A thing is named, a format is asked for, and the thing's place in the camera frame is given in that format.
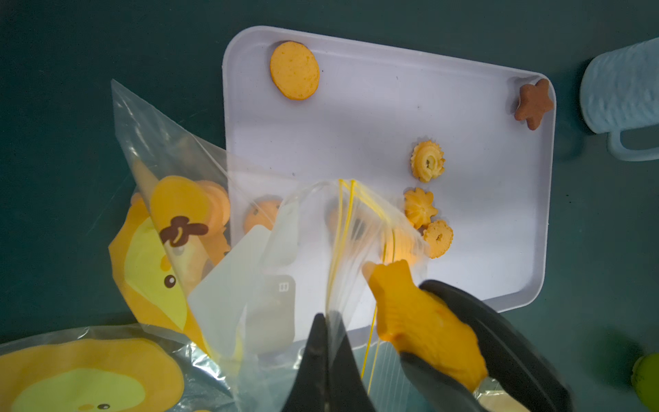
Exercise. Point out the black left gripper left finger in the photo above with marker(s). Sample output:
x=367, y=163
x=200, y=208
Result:
x=323, y=384

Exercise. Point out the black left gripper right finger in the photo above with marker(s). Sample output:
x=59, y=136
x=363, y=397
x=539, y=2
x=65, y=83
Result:
x=510, y=359

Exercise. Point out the yellow fish cookie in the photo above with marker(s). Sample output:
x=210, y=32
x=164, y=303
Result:
x=419, y=323

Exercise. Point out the clear resealable bag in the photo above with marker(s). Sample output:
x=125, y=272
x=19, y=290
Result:
x=256, y=255

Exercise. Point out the resealable bag centre table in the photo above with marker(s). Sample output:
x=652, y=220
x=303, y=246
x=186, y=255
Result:
x=499, y=401

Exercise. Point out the resealable bag with duck print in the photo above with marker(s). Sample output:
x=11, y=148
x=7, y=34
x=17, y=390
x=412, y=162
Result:
x=110, y=368

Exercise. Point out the green bowl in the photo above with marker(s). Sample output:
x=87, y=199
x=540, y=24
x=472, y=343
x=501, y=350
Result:
x=645, y=380

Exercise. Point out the round scalloped cookie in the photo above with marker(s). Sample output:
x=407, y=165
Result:
x=439, y=237

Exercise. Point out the ridged orange cookie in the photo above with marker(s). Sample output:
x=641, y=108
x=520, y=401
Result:
x=419, y=207

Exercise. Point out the swirl butter cookie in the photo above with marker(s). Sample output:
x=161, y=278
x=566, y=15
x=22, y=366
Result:
x=427, y=161

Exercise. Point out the lilac plastic tray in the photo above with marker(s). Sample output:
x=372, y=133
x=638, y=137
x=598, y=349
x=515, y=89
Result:
x=374, y=104

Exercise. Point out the brown star cookie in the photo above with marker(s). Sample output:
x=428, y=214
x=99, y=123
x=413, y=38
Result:
x=534, y=103

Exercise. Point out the light blue ceramic mug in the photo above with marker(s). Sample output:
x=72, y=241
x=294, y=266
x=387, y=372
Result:
x=619, y=92

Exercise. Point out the round orange cookie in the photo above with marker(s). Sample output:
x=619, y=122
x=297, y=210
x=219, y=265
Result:
x=294, y=70

